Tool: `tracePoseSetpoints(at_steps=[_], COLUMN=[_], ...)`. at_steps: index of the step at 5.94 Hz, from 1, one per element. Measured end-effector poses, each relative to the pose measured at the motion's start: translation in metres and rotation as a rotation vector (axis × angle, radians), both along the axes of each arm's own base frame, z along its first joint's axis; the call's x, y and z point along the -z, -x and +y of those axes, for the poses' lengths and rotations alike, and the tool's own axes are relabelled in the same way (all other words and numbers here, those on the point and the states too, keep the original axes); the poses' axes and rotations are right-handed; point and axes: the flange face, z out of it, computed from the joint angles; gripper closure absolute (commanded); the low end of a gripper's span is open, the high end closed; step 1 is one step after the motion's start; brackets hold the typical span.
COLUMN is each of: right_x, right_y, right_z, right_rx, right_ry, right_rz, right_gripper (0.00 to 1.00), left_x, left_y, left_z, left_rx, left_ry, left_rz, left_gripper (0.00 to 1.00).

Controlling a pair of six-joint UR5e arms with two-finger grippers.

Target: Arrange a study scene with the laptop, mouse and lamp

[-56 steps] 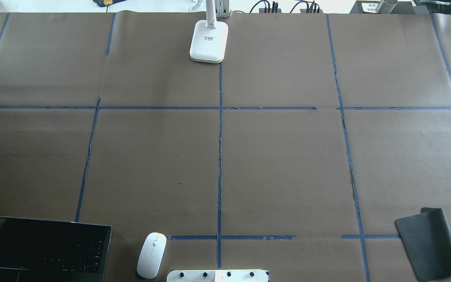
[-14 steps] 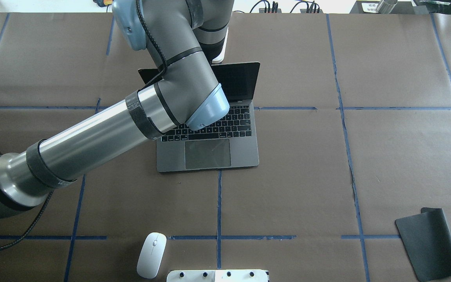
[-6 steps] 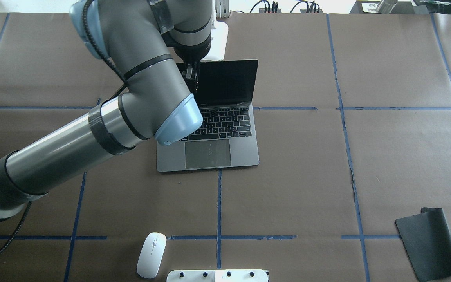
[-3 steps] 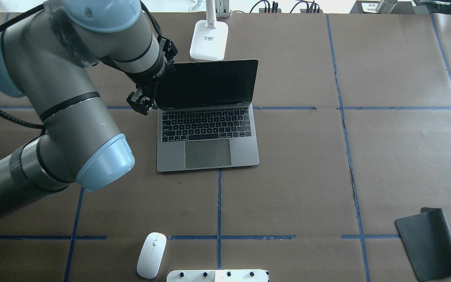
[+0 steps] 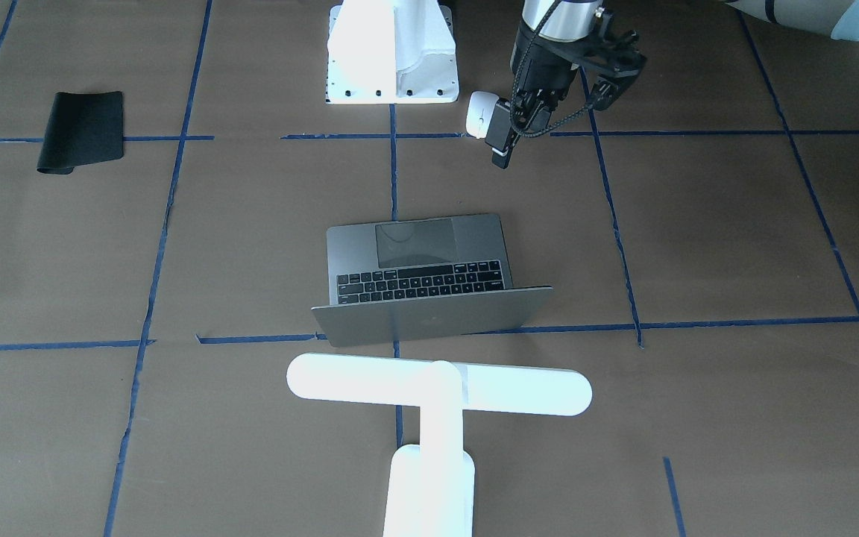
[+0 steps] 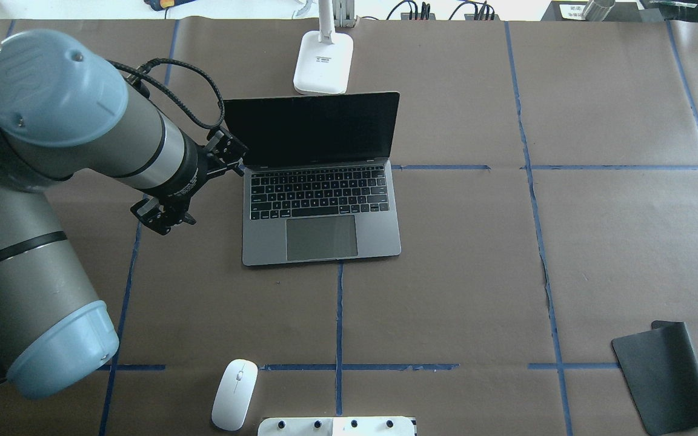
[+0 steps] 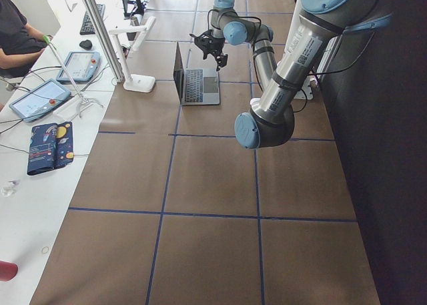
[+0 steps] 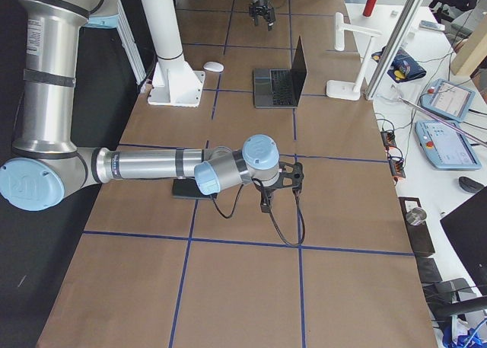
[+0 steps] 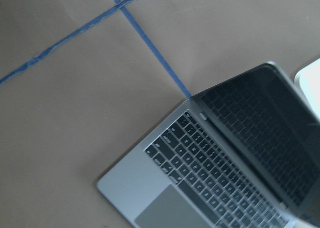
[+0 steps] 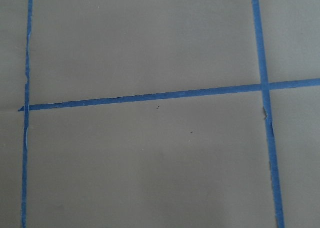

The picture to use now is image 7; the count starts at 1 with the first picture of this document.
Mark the grey laptop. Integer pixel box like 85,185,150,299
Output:
173,42,220,105

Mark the aluminium frame post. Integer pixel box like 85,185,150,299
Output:
82,0,124,83

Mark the white desk lamp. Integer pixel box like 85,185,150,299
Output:
108,16,156,93

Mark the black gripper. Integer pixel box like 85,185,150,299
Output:
189,29,228,71

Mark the white computer mouse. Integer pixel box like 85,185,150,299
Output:
250,98,260,105

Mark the blue teach pendant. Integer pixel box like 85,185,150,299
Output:
65,51,100,83
9,79,71,122

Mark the person in dark shirt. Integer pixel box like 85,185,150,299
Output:
1,0,47,77

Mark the black desk mouse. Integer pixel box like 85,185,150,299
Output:
79,39,93,50

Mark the blue teach pendant near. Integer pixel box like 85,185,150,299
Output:
9,79,71,122

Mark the black keyboard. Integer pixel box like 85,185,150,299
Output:
79,3,106,36

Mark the space pattern pencil case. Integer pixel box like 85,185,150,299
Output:
27,121,74,176

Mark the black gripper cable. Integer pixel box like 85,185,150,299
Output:
191,7,263,49

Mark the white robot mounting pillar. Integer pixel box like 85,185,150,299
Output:
294,68,315,101

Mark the red bottle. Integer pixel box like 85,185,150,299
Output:
0,260,18,282

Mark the blue teach pendant far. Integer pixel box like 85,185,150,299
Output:
65,51,100,83

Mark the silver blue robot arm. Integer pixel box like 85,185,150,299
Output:
234,0,393,149
190,0,276,91

